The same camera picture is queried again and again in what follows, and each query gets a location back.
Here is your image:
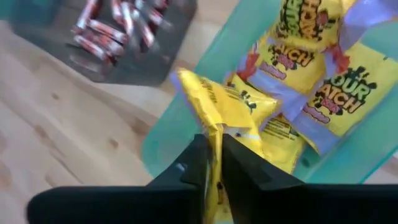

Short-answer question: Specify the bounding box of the yellow Sour Patch Kids pack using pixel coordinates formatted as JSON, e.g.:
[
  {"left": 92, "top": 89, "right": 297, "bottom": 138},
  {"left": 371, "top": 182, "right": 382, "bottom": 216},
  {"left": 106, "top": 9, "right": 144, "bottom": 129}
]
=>
[
  {"left": 169, "top": 67, "right": 282, "bottom": 224},
  {"left": 257, "top": 113, "right": 307, "bottom": 175},
  {"left": 290, "top": 42, "right": 398, "bottom": 156},
  {"left": 269, "top": 0, "right": 396, "bottom": 54},
  {"left": 236, "top": 40, "right": 327, "bottom": 122}
]

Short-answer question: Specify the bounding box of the light green plastic bin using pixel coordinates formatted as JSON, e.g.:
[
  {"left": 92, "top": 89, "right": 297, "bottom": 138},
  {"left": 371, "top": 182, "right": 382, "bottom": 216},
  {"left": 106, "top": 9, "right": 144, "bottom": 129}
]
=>
[{"left": 141, "top": 0, "right": 398, "bottom": 185}]

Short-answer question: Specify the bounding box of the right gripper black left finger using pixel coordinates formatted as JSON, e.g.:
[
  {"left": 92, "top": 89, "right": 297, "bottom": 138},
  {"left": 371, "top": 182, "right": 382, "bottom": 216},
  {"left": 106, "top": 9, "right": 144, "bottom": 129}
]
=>
[{"left": 147, "top": 134, "right": 209, "bottom": 224}]

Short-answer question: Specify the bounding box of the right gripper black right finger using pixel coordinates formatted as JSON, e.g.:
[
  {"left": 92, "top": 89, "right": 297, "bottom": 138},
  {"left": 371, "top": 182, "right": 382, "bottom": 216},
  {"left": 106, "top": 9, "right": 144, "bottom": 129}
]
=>
[{"left": 221, "top": 133, "right": 282, "bottom": 224}]

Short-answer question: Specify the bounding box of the grey translucent plastic bin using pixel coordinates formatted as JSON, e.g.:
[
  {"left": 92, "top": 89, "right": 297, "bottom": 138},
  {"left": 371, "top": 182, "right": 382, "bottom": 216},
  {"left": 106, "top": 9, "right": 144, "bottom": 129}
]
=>
[{"left": 7, "top": 0, "right": 198, "bottom": 87}]

